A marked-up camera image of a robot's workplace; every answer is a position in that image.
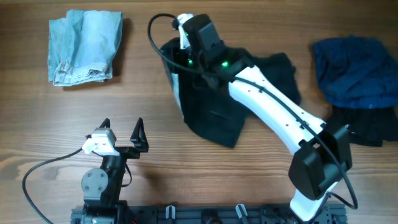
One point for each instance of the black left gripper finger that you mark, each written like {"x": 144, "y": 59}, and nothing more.
{"x": 105, "y": 123}
{"x": 138, "y": 137}

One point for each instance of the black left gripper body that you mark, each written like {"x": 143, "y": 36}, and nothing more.
{"x": 118, "y": 162}

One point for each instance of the black shorts with snap button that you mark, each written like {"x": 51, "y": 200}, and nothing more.
{"x": 211, "y": 113}

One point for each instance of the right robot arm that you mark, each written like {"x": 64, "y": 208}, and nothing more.
{"x": 320, "y": 150}

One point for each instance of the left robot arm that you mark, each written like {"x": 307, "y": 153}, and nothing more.
{"x": 102, "y": 186}

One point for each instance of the light blue folded denim shorts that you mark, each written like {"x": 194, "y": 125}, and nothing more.
{"x": 82, "y": 46}

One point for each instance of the blue crumpled garment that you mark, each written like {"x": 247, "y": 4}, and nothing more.
{"x": 356, "y": 72}

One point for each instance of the black garment under blue one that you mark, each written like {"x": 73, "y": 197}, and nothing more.
{"x": 367, "y": 127}

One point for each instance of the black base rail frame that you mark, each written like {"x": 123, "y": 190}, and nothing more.
{"x": 266, "y": 214}

